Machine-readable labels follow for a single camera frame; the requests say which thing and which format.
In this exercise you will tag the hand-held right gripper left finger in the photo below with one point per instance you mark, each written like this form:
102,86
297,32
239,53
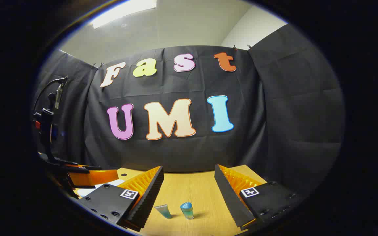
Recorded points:
149,196

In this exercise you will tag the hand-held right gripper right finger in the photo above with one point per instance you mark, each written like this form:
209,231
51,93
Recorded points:
230,200

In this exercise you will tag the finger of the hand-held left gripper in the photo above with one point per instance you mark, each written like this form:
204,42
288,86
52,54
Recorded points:
90,177

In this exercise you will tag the blue and white tube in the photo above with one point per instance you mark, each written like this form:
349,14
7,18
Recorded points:
164,211

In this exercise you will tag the blue capped clear bottle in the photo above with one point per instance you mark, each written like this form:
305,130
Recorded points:
187,209

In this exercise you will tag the black backdrop cloth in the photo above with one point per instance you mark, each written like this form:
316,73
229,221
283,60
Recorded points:
182,154

